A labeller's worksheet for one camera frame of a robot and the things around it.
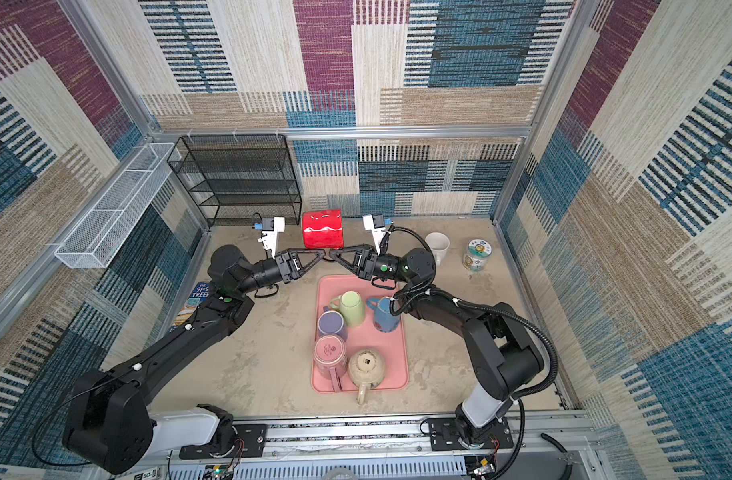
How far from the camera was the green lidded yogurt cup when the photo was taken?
3.34ft

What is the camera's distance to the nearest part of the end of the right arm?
2.17ft

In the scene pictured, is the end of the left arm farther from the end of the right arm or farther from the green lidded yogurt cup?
the green lidded yogurt cup

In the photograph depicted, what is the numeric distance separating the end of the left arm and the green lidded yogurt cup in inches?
22.3
